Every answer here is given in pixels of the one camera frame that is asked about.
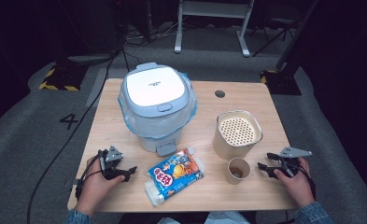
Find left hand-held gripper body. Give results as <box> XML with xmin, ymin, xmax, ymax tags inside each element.
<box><xmin>98</xmin><ymin>145</ymin><xmax>125</xmax><ymax>181</ymax></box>

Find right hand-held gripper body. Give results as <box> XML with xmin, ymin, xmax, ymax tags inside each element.
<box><xmin>276</xmin><ymin>146</ymin><xmax>314</xmax><ymax>179</ymax></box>

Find tan paper cup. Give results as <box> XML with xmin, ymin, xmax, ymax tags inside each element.
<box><xmin>224</xmin><ymin>157</ymin><xmax>252</xmax><ymax>186</ymax></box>

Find dark tea dregs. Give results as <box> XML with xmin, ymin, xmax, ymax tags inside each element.
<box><xmin>230</xmin><ymin>166</ymin><xmax>244</xmax><ymax>179</ymax></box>

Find blue snack packet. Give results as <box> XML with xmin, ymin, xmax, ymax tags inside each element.
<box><xmin>144</xmin><ymin>147</ymin><xmax>205</xmax><ymax>207</ymax></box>

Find beige canister with perforated strainer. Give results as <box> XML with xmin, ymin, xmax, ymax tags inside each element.
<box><xmin>212</xmin><ymin>109</ymin><xmax>263</xmax><ymax>162</ymax></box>

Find white and blue pedal bin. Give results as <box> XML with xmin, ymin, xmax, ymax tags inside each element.
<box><xmin>118</xmin><ymin>62</ymin><xmax>198</xmax><ymax>158</ymax></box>

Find person's right hand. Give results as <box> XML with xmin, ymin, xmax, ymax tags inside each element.
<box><xmin>272</xmin><ymin>157</ymin><xmax>317</xmax><ymax>209</ymax></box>

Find person's left hand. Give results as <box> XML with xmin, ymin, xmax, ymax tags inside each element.
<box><xmin>75</xmin><ymin>154</ymin><xmax>127</xmax><ymax>217</ymax></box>

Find blue plastic bin liner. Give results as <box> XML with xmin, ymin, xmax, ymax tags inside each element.
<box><xmin>118</xmin><ymin>72</ymin><xmax>199</xmax><ymax>140</ymax></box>

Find person's legs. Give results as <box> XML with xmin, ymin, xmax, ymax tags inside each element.
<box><xmin>157</xmin><ymin>211</ymin><xmax>251</xmax><ymax>224</ymax></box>

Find black stand with striped base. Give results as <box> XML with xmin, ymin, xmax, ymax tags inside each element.
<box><xmin>260</xmin><ymin>0</ymin><xmax>321</xmax><ymax>96</ymax></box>
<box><xmin>37</xmin><ymin>46</ymin><xmax>91</xmax><ymax>92</ymax></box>

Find black tripod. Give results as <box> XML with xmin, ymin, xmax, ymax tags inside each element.
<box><xmin>250</xmin><ymin>17</ymin><xmax>299</xmax><ymax>59</ymax></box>

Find right hand-held gripper cable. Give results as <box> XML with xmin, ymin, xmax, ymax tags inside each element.
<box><xmin>295</xmin><ymin>163</ymin><xmax>318</xmax><ymax>201</ymax></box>

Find hand-held gripper cable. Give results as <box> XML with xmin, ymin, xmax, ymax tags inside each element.
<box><xmin>295</xmin><ymin>163</ymin><xmax>318</xmax><ymax>201</ymax></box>
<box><xmin>75</xmin><ymin>153</ymin><xmax>106</xmax><ymax>201</ymax></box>

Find left hand-held gripper cable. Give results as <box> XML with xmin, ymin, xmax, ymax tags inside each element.
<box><xmin>75</xmin><ymin>153</ymin><xmax>106</xmax><ymax>201</ymax></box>

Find long black floor cable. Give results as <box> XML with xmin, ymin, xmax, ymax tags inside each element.
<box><xmin>26</xmin><ymin>46</ymin><xmax>124</xmax><ymax>224</ymax></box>

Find grey floor cable cover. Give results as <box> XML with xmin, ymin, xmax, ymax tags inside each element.
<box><xmin>84</xmin><ymin>67</ymin><xmax>130</xmax><ymax>108</ymax></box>

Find white desk frame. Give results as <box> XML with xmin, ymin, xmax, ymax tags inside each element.
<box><xmin>174</xmin><ymin>0</ymin><xmax>256</xmax><ymax>58</ymax></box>

